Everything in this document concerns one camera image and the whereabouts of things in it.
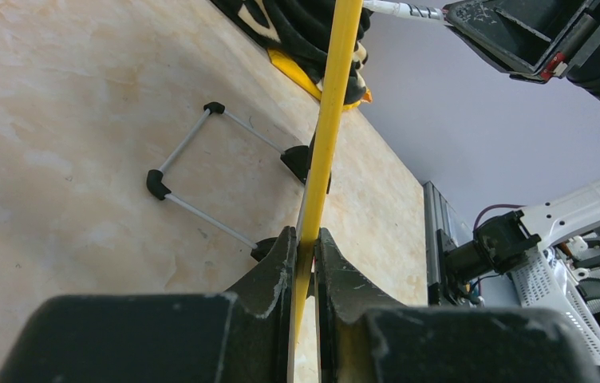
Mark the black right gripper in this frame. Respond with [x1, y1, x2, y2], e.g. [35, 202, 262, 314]
[444, 1, 600, 101]

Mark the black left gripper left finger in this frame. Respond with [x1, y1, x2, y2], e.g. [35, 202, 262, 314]
[0, 227, 297, 382]

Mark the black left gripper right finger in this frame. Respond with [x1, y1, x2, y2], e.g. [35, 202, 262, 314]
[314, 229, 600, 382]

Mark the white marker pen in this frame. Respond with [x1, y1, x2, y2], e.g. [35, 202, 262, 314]
[362, 0, 447, 25]

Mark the yellow framed whiteboard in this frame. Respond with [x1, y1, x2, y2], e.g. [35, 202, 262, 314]
[291, 0, 365, 345]

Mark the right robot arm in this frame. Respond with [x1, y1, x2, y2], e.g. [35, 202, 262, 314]
[443, 1, 600, 283]

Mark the yellow cloth under blanket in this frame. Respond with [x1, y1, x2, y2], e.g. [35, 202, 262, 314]
[267, 49, 373, 112]

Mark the black floral blanket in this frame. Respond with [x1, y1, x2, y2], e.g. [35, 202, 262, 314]
[210, 0, 375, 105]

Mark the aluminium frame rail right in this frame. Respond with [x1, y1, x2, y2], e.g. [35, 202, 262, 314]
[423, 182, 472, 306]

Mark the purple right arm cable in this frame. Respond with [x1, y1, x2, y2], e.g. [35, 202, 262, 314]
[472, 204, 526, 234]

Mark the metal whiteboard stand frame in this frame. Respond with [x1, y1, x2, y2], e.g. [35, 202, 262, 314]
[145, 101, 314, 262]

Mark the white perforated cable tray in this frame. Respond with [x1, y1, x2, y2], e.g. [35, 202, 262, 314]
[510, 249, 600, 366]

